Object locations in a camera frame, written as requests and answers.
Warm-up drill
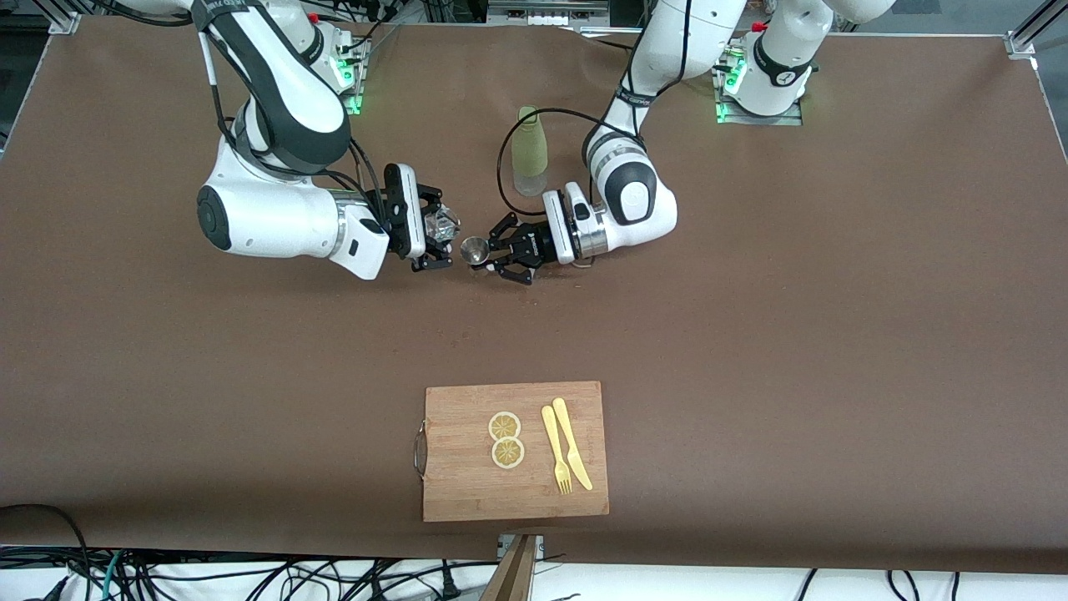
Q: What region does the black looped cable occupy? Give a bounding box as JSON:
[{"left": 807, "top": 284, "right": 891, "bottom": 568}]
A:
[{"left": 0, "top": 503, "right": 94, "bottom": 601}]

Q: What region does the yellow plastic fork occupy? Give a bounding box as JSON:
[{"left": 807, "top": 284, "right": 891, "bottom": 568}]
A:
[{"left": 542, "top": 405, "right": 574, "bottom": 496}]

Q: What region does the white power strip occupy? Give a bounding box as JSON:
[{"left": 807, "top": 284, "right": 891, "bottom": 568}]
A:
[{"left": 487, "top": 0, "right": 612, "bottom": 27}]

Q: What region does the wooden post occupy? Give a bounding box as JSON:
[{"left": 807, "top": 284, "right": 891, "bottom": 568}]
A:
[{"left": 480, "top": 534, "right": 539, "bottom": 601}]

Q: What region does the wooden cutting board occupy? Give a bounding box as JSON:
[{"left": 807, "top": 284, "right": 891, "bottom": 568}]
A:
[{"left": 413, "top": 381, "right": 610, "bottom": 523}]

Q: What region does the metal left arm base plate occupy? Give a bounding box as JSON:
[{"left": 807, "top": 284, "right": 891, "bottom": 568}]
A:
[{"left": 709, "top": 43, "right": 804, "bottom": 127}]

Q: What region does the yellow plastic knife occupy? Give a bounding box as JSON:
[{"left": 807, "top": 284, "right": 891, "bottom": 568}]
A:
[{"left": 552, "top": 397, "right": 594, "bottom": 492}]

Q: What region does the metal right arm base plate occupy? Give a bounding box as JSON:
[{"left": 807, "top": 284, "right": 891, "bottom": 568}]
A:
[{"left": 330, "top": 38, "right": 370, "bottom": 116}]

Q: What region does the teal cable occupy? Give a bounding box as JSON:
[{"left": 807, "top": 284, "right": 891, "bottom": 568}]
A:
[{"left": 102, "top": 549, "right": 128, "bottom": 601}]

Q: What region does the green sleeved glass bottle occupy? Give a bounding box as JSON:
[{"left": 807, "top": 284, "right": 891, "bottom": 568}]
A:
[{"left": 511, "top": 105, "right": 549, "bottom": 198}]

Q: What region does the clear glass cup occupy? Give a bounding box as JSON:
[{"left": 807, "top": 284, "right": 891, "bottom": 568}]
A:
[{"left": 424, "top": 207, "right": 462, "bottom": 249}]

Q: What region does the brown table cover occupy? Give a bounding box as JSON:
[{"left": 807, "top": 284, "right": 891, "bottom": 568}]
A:
[{"left": 0, "top": 15, "right": 1068, "bottom": 575}]

